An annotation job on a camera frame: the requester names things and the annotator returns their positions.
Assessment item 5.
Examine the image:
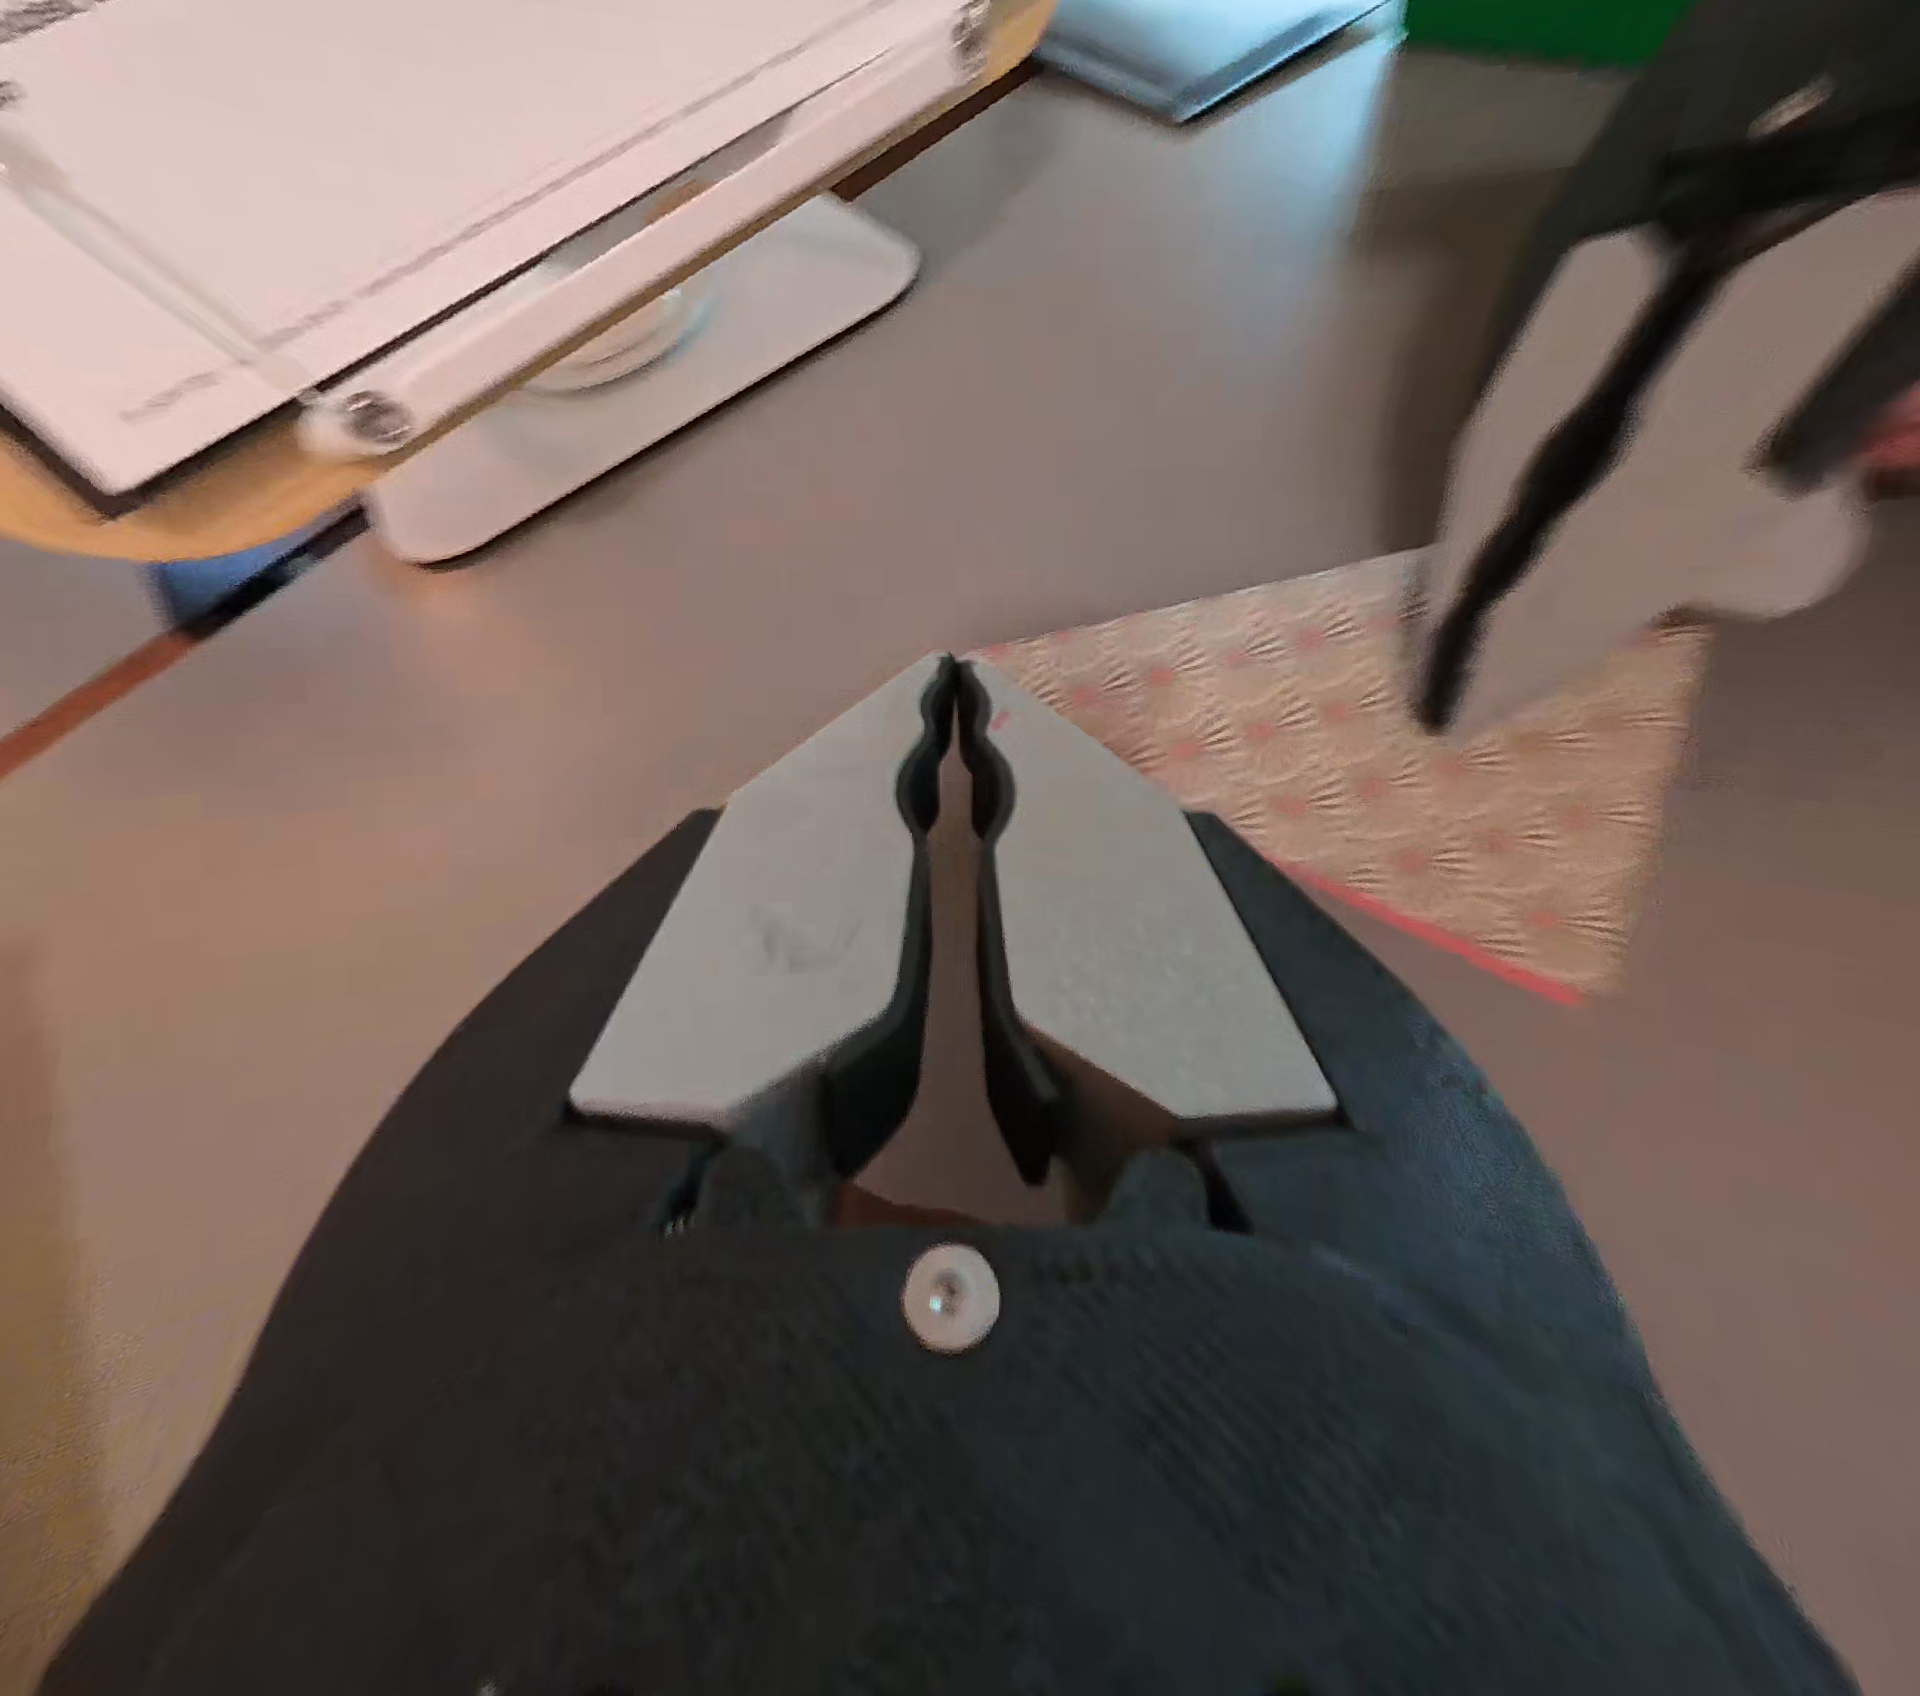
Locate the white document stand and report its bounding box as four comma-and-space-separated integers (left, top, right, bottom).
0, 0, 1085, 571

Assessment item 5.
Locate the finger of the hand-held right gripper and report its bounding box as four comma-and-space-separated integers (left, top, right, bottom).
1432, 184, 1920, 739
1414, 223, 1712, 736

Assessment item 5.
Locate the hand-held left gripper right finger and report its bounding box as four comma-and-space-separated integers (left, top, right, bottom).
949, 662, 1341, 1191

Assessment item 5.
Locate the small blue object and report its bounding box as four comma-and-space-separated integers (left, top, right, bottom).
147, 512, 371, 636

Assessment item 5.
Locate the patterned origami paper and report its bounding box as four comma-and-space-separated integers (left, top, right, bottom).
966, 548, 1715, 1012

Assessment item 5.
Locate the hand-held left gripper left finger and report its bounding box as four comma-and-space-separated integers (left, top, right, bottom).
567, 653, 963, 1189

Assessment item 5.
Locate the grey flat folder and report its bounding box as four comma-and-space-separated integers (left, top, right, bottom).
1033, 0, 1419, 127

